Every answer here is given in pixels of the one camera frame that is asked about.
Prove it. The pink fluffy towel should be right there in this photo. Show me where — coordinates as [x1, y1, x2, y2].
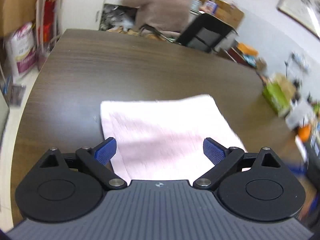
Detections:
[100, 94, 244, 183]

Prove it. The green box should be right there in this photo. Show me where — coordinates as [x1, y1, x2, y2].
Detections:
[262, 83, 291, 117]

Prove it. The black office chair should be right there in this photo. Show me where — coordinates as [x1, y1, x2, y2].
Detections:
[175, 13, 236, 53]

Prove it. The white pink printed bag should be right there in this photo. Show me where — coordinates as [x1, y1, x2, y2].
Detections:
[5, 22, 36, 82]

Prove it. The white desk cabinet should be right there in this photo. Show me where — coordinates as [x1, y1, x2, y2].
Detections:
[59, 0, 137, 33]

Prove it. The person in pink coat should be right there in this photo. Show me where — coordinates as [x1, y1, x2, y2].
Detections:
[121, 0, 193, 38]

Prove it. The large cardboard box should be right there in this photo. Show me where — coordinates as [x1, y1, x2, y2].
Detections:
[1, 0, 37, 37]

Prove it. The framed calligraphy on wall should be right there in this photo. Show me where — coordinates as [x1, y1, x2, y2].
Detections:
[277, 0, 319, 38]

